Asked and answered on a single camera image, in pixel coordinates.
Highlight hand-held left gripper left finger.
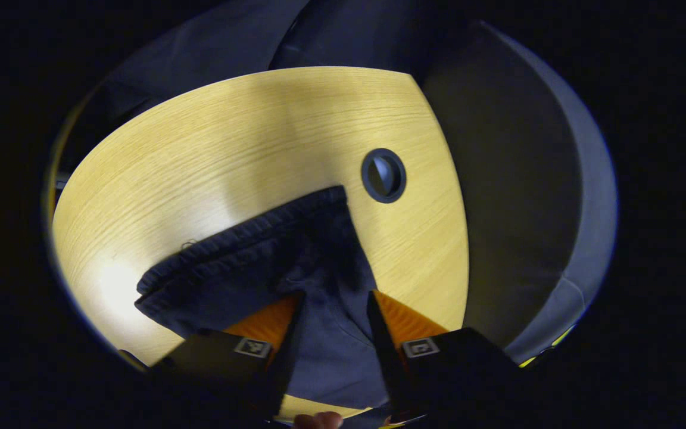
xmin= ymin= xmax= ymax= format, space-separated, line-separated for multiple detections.
xmin=149 ymin=291 xmax=307 ymax=421

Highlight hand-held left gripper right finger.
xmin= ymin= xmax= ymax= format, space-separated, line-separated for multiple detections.
xmin=366 ymin=290 xmax=527 ymax=421

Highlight black jeans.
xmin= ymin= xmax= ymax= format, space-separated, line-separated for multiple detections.
xmin=133 ymin=185 xmax=392 ymax=412

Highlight black table cable grommet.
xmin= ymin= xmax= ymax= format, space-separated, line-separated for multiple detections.
xmin=360 ymin=148 xmax=407 ymax=204

